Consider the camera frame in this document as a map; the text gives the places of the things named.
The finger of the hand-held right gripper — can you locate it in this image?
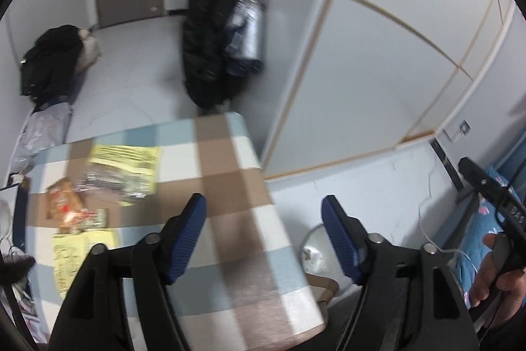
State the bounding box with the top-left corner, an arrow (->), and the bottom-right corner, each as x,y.
458,157 -> 488,191

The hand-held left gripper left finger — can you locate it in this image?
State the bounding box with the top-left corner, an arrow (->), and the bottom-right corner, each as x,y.
48,192 -> 207,351

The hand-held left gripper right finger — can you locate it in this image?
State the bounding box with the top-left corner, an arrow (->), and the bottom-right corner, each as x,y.
321,195 -> 479,351

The white round bin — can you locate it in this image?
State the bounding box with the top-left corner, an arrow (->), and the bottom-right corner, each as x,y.
301,223 -> 335,278

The small colourful snack wrapper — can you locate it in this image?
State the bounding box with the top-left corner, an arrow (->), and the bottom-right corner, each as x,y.
59,208 -> 108,233

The large yellow foil packet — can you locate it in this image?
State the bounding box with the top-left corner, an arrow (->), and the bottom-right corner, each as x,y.
78,144 -> 163,206

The yellow packet with line drawings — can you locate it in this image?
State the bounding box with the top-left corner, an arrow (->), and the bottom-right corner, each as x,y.
51,230 -> 120,299

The orange snack wrapper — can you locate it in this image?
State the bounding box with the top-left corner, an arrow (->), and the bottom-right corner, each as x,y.
45,177 -> 85,220

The person's right hand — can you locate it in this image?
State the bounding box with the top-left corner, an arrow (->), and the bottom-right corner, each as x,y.
469,234 -> 526,308

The black baseboard strip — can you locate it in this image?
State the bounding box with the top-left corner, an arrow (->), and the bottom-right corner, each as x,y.
429,137 -> 467,191

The tan object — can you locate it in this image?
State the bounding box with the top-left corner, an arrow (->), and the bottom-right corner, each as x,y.
306,273 -> 340,304

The checked tablecloth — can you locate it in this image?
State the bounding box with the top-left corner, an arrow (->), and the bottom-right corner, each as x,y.
10,112 -> 329,351

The white wardrobe with gold trim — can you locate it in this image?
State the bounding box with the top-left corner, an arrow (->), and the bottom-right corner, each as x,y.
261,0 -> 514,179

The clear plastic bag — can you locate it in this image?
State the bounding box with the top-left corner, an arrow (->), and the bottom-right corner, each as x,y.
12,102 -> 72,171

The black hanging jacket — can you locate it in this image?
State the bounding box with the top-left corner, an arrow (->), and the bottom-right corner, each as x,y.
182,0 -> 268,109

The white sack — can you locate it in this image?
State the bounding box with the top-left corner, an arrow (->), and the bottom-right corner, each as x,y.
76,28 -> 102,72

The black clothes pile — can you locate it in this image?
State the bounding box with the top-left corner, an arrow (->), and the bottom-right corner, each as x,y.
20,26 -> 85,105

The white floor cable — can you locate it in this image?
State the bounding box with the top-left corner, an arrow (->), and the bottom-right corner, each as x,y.
418,170 -> 467,256

